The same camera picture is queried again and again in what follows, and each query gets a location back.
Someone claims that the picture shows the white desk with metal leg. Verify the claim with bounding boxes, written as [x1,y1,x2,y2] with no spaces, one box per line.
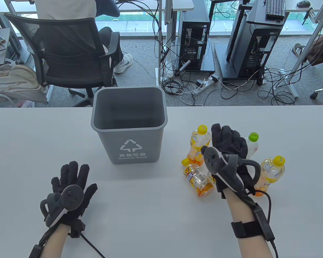
[116,0,195,79]

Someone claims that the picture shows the person's right hand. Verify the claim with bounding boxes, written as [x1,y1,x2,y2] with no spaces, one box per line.
[210,123,257,200]

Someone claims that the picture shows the person's left forearm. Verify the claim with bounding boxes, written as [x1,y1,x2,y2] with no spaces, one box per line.
[34,224,71,258]

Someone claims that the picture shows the person's right forearm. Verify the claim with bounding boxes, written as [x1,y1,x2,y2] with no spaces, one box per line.
[226,188,274,258]

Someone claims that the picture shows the black forearm strap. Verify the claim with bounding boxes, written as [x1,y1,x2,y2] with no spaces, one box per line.
[231,220,261,239]

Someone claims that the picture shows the black glove cable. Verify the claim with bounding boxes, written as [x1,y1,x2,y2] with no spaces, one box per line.
[80,233,106,258]
[254,188,279,258]

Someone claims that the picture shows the silver chair base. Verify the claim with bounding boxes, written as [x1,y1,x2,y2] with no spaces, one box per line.
[309,87,323,100]

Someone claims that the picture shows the grey black glove-mounted controller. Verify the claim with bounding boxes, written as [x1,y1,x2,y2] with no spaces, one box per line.
[201,146,262,198]
[40,185,85,228]

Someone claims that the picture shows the tangle of black cables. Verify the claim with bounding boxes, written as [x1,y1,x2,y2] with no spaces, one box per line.
[156,52,297,107]

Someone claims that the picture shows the green-capped white drink bottle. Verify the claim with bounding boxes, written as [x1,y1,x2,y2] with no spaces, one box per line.
[245,132,259,159]

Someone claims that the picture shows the white sneaker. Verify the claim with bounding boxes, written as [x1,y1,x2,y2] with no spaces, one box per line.
[114,53,134,74]

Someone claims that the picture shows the large black computer tower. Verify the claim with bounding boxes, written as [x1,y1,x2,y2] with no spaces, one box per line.
[230,5,285,79]

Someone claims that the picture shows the aluminium frame leg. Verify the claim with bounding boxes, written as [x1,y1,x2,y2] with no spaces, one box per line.
[286,0,323,98]

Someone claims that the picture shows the white power strip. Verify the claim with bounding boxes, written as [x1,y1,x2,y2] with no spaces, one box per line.
[192,76,221,95]

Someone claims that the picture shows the black forearm sensor box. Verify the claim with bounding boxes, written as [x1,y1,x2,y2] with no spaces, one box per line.
[29,243,44,258]
[252,205,276,243]

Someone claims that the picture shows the beige fabric bag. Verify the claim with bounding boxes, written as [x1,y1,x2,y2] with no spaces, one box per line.
[0,64,48,107]

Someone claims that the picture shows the black mesh office chair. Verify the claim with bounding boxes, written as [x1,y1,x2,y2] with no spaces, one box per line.
[4,13,121,107]

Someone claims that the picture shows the grey plastic waste bin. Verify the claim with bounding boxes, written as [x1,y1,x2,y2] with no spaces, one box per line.
[91,87,168,165]

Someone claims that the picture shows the yellow-capped orange drink bottle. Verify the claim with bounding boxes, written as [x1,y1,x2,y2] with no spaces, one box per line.
[188,124,212,166]
[254,155,286,197]
[181,158,216,198]

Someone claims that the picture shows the person's left hand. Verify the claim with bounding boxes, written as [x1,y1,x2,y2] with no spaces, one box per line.
[40,161,98,238]

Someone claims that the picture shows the striped sneaker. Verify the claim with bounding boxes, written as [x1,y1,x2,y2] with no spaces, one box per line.
[293,43,307,58]

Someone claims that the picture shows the black keyboard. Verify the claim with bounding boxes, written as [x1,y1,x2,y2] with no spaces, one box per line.
[266,0,286,20]

